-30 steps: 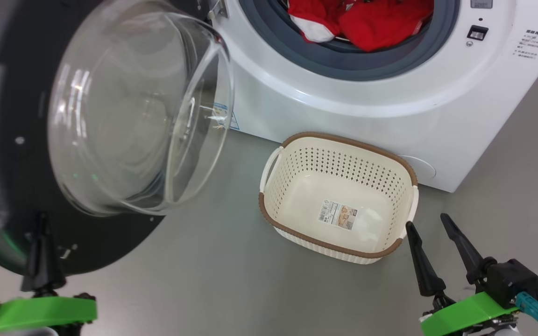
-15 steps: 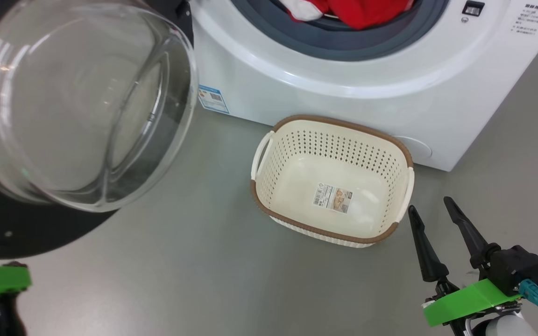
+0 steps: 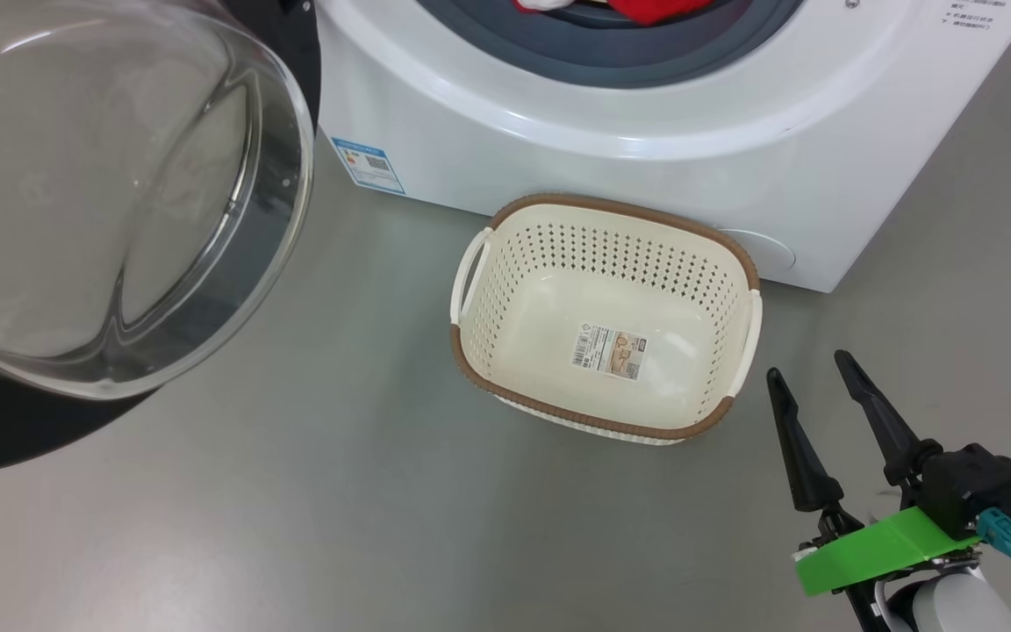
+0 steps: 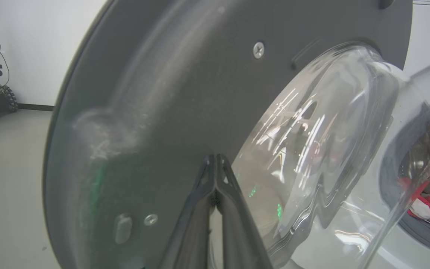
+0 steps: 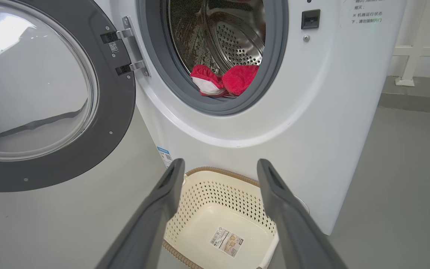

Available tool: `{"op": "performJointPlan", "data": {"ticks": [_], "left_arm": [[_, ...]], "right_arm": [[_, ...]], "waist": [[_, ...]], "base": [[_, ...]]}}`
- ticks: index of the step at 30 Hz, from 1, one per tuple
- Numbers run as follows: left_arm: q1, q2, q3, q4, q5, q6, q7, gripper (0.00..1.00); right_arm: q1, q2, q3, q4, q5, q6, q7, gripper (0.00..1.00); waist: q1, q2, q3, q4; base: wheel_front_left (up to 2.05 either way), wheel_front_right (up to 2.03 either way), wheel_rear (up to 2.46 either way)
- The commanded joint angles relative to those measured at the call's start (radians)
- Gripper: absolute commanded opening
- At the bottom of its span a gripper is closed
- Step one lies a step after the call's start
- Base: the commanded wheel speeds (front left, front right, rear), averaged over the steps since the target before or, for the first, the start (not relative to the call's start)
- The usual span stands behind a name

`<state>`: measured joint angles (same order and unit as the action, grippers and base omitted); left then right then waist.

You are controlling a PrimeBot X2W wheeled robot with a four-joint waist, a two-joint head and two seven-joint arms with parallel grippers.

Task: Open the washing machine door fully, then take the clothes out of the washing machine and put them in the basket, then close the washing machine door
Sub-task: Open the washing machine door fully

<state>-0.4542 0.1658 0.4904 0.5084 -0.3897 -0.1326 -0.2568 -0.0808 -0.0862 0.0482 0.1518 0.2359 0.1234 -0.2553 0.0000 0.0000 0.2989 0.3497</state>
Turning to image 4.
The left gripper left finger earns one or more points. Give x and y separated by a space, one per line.
192 228

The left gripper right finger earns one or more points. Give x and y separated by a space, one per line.
237 231

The black round washer door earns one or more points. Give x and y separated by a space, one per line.
144 112

